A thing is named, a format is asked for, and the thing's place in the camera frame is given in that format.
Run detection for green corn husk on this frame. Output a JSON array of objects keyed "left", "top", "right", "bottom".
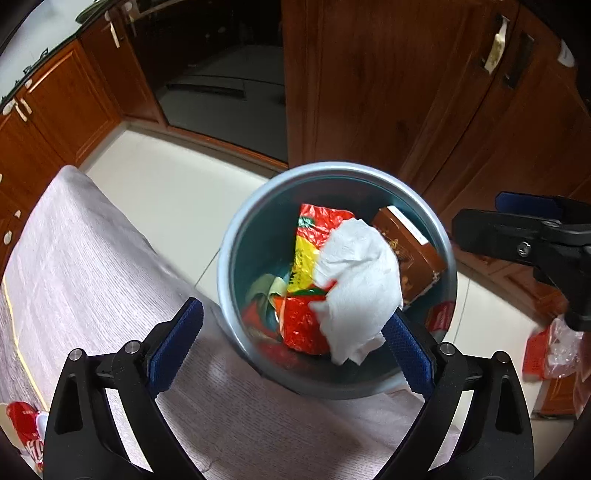
[{"left": 245, "top": 273, "right": 287, "bottom": 317}]

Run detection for red soda can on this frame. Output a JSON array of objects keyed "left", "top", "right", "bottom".
[{"left": 5, "top": 401, "right": 45, "bottom": 476}]

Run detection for red yellow snack bag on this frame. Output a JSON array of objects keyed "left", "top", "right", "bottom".
[{"left": 274, "top": 204, "right": 355, "bottom": 356}]

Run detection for black oven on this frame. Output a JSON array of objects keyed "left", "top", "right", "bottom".
[{"left": 121, "top": 0, "right": 287, "bottom": 161}]

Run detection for red plastic bag on floor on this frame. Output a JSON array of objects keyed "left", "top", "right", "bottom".
[{"left": 522, "top": 315, "right": 584, "bottom": 380}]

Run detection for teal trash bin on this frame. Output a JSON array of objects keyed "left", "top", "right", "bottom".
[{"left": 217, "top": 161, "right": 458, "bottom": 400}]

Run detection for brown cardboard box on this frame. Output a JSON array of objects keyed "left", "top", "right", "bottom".
[{"left": 372, "top": 205, "right": 447, "bottom": 306}]

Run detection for white tissue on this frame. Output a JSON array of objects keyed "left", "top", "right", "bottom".
[{"left": 310, "top": 219, "right": 404, "bottom": 366}]

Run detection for brown wooden kitchen cabinets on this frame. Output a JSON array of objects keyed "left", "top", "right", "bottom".
[{"left": 0, "top": 0, "right": 591, "bottom": 416}]

